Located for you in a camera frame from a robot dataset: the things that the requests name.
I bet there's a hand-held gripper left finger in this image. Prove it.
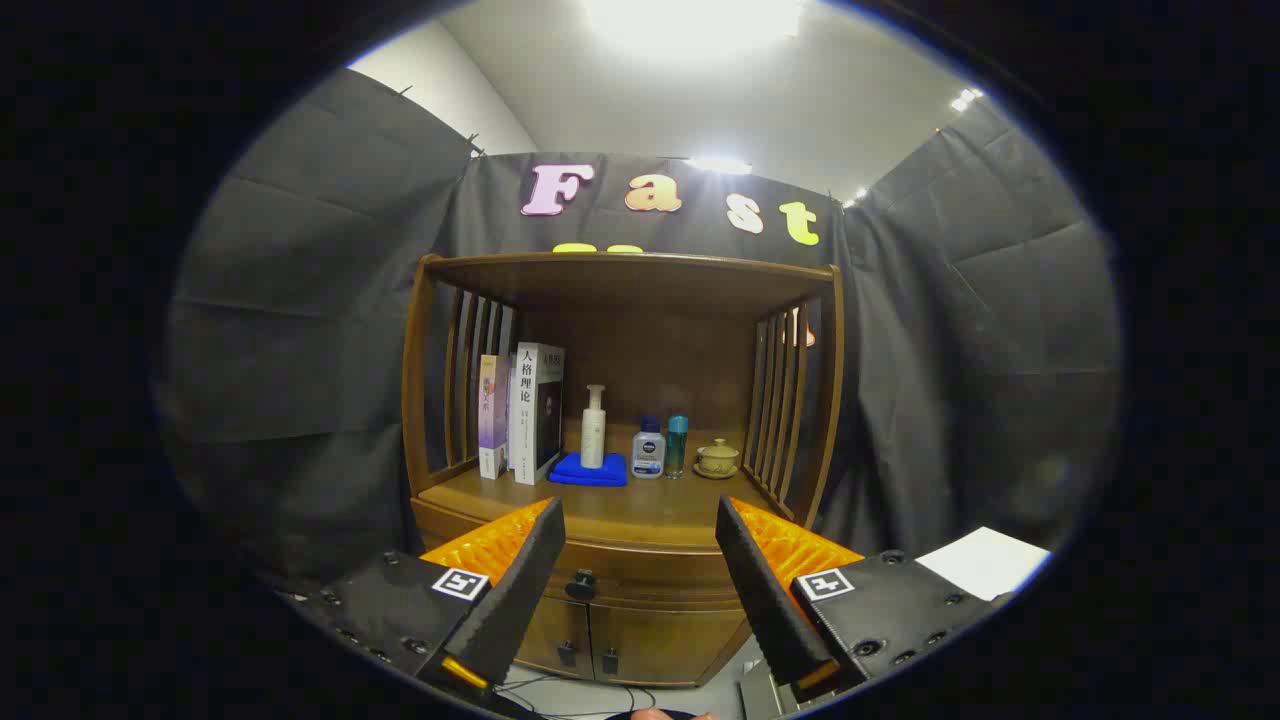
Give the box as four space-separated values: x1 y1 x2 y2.
300 497 567 701

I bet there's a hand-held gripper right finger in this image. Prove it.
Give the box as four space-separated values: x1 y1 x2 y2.
714 497 1013 701

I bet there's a wooden drawer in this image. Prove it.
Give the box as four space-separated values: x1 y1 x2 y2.
415 510 791 609

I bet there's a wooden cabinet door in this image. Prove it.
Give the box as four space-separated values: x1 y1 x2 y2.
515 598 591 681
590 600 751 689

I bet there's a wooden countertop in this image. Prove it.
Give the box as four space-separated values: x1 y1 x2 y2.
418 440 801 549

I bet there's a brown wooden cabinet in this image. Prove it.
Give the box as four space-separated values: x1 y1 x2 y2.
402 252 846 689

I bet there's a grey ribbed case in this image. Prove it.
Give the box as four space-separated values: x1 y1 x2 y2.
738 665 801 719

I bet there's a blue folded cloth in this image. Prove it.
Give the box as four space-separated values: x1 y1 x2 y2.
548 452 629 488

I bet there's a yellow lidded teacup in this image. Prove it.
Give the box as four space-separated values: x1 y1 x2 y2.
693 438 742 481

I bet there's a white pump bottle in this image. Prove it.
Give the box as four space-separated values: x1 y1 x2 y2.
580 384 607 470

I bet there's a white book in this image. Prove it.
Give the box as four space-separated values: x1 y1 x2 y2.
508 342 566 487

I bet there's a purple book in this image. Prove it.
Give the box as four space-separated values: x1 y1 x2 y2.
478 354 511 481

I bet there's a white bottle with blue cap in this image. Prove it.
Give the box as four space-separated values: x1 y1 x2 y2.
631 415 667 480

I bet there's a white panel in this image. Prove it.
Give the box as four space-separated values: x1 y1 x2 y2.
915 526 1053 603

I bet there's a large ceiling light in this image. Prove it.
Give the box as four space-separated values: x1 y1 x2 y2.
580 0 811 61

